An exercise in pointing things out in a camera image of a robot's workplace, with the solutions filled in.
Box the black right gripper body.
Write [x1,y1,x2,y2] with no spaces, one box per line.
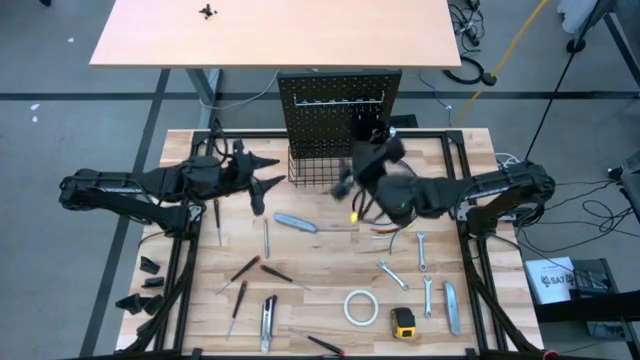
[351,139,406,186]

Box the black aluminium table frame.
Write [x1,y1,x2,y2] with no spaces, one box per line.
[117,128,546,360]

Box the black side cart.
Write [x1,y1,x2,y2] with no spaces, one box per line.
[529,257,640,344]

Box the white cloth bundle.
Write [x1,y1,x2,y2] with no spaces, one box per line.
[556,0,604,35]

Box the yellow black tape measure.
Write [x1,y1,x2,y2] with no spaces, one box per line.
[390,306,418,341]

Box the white printed booklet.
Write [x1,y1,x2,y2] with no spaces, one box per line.
[523,256,577,306]

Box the white masking tape roll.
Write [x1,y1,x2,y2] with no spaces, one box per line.
[342,288,380,328]

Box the black wire basket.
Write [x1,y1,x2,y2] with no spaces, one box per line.
[287,146,387,189]

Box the black peg board bin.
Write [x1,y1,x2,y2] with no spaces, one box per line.
[351,117,390,151]

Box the silver combination wrench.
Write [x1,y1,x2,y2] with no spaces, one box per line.
[422,275,434,320]
[416,230,428,273]
[376,258,411,293]

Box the black electronic device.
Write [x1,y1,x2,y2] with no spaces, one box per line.
[571,258,610,292]

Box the white cable coil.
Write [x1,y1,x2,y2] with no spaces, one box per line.
[493,151,525,175]

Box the light wood desk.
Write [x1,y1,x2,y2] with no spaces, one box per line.
[89,0,463,70]

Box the silver peg board hook rail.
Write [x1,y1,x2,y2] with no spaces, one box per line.
[293,90,387,108]

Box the grey utility knife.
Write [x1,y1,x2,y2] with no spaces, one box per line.
[273,212,320,235]

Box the black perforated peg board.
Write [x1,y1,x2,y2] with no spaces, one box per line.
[277,68,403,160]

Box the black silver box cutter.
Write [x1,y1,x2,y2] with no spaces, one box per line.
[259,294,279,354]

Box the grey equipment case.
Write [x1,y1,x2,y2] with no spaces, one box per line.
[607,149,640,224]

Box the grey desk leg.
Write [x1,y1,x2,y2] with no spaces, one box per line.
[185,68,224,130]

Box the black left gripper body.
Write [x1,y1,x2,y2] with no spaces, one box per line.
[219,139,259,196]

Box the thin black slanted pole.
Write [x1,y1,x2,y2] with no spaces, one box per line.
[524,0,601,162]

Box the black cable tangle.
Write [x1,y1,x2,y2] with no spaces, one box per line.
[446,0,486,51]

